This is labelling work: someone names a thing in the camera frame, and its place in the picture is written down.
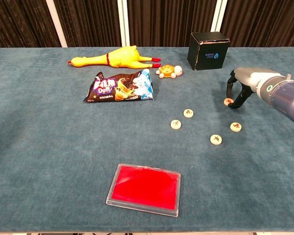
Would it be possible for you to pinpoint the dark brown curtain panel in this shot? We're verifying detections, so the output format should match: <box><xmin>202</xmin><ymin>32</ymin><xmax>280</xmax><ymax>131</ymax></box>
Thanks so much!
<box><xmin>0</xmin><ymin>0</ymin><xmax>61</xmax><ymax>48</ymax></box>
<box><xmin>54</xmin><ymin>0</ymin><xmax>123</xmax><ymax>47</ymax></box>
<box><xmin>220</xmin><ymin>0</ymin><xmax>294</xmax><ymax>51</ymax></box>
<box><xmin>126</xmin><ymin>0</ymin><xmax>218</xmax><ymax>47</ymax></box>

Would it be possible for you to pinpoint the white partition frame post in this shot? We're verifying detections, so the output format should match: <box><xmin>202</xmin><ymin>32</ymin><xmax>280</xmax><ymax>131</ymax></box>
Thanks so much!
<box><xmin>210</xmin><ymin>0</ymin><xmax>228</xmax><ymax>33</ymax></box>
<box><xmin>117</xmin><ymin>0</ymin><xmax>130</xmax><ymax>47</ymax></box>
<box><xmin>46</xmin><ymin>0</ymin><xmax>68</xmax><ymax>48</ymax></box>

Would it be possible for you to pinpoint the black cardboard box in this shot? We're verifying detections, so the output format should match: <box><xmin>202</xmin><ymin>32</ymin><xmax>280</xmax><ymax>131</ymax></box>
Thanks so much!
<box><xmin>187</xmin><ymin>31</ymin><xmax>231</xmax><ymax>71</ymax></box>

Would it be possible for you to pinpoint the orange turtle toy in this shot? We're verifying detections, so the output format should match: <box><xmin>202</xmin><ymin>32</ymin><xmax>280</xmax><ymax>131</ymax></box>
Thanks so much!
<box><xmin>155</xmin><ymin>64</ymin><xmax>183</xmax><ymax>79</ymax></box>

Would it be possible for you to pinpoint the teal table cloth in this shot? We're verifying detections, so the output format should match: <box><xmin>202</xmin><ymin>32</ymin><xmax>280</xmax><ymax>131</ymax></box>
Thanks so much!
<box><xmin>0</xmin><ymin>46</ymin><xmax>294</xmax><ymax>233</ymax></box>

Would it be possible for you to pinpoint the brown blue snack bag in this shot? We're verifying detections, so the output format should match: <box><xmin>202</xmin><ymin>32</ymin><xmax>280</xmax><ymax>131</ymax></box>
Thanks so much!
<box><xmin>83</xmin><ymin>68</ymin><xmax>154</xmax><ymax>103</ymax></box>

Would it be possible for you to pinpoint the red card in sleeve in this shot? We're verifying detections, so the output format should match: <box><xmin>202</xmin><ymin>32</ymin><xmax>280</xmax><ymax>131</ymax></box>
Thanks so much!
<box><xmin>105</xmin><ymin>163</ymin><xmax>182</xmax><ymax>218</ymax></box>

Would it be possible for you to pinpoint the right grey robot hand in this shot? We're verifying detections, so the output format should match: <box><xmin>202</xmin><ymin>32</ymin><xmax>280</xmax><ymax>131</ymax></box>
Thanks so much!
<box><xmin>226</xmin><ymin>67</ymin><xmax>284</xmax><ymax>110</ymax></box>

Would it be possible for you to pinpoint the yellow rubber chicken toy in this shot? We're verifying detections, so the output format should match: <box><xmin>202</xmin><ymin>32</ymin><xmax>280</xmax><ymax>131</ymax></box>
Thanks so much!
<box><xmin>68</xmin><ymin>45</ymin><xmax>162</xmax><ymax>69</ymax></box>

